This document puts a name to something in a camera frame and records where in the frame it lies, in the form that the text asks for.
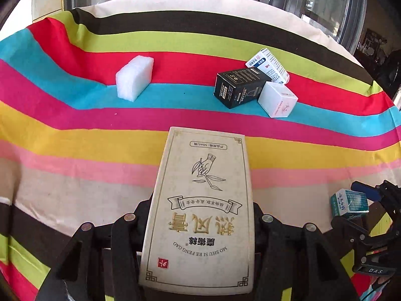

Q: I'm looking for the black printed box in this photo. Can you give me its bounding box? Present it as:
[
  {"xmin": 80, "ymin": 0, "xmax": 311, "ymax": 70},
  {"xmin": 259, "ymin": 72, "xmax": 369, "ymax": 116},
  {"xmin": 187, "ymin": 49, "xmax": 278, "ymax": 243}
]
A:
[{"xmin": 214, "ymin": 67, "xmax": 272, "ymax": 110}]

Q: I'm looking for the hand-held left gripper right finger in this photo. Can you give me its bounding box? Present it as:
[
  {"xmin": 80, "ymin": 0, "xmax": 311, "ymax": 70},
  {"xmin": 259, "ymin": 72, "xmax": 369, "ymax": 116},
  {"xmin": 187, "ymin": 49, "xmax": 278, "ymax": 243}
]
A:
[{"xmin": 252, "ymin": 202, "xmax": 361, "ymax": 301}]

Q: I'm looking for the white foam block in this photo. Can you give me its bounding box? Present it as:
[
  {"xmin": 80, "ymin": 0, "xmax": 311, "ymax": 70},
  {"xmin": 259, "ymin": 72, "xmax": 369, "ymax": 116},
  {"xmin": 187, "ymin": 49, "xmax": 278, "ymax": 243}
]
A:
[{"xmin": 115, "ymin": 55, "xmax": 155, "ymax": 102}]

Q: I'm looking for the plain white small box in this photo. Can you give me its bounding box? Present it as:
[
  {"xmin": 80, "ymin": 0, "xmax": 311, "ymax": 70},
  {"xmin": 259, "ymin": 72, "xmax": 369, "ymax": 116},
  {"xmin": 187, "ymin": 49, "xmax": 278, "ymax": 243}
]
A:
[{"xmin": 257, "ymin": 82, "xmax": 298, "ymax": 119}]

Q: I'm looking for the teal medicine box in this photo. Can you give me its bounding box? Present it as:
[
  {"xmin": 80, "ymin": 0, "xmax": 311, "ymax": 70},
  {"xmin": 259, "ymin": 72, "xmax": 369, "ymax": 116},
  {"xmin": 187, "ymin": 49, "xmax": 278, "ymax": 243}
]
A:
[{"xmin": 330, "ymin": 188, "xmax": 370, "ymax": 219}]

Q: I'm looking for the dark cluttered shelf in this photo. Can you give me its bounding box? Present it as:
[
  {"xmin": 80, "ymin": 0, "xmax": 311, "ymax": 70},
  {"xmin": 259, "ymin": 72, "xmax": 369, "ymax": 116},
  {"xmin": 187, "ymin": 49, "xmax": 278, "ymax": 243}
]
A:
[{"xmin": 355, "ymin": 28, "xmax": 397, "ymax": 68}]

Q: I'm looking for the white blue medicine box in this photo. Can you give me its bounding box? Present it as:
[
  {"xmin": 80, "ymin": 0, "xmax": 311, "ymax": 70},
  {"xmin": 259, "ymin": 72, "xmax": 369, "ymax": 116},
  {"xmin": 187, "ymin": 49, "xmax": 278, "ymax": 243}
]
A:
[{"xmin": 245, "ymin": 48, "xmax": 290, "ymax": 85}]

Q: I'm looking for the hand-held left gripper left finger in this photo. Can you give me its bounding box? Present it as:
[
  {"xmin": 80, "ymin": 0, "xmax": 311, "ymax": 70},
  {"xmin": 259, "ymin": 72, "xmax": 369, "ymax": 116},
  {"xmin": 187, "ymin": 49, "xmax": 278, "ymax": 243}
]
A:
[{"xmin": 38, "ymin": 191, "xmax": 157, "ymax": 301}]

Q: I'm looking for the striped colourful tablecloth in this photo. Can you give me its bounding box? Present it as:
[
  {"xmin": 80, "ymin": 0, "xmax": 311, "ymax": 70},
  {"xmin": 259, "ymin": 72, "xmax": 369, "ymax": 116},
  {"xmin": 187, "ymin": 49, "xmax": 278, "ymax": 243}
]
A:
[{"xmin": 0, "ymin": 0, "xmax": 401, "ymax": 301}]

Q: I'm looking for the beige cardboard box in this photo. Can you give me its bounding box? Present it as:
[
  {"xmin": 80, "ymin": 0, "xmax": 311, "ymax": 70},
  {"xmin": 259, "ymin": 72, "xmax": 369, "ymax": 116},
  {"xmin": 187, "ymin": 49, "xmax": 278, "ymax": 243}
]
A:
[{"xmin": 138, "ymin": 126, "xmax": 256, "ymax": 294}]

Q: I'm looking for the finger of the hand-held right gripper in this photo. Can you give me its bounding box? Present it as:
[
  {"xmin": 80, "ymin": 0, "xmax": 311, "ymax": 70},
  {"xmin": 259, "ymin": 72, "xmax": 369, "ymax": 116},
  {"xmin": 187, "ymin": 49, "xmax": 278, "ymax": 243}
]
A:
[
  {"xmin": 331, "ymin": 215, "xmax": 376, "ymax": 253},
  {"xmin": 350, "ymin": 181, "xmax": 382, "ymax": 201}
]

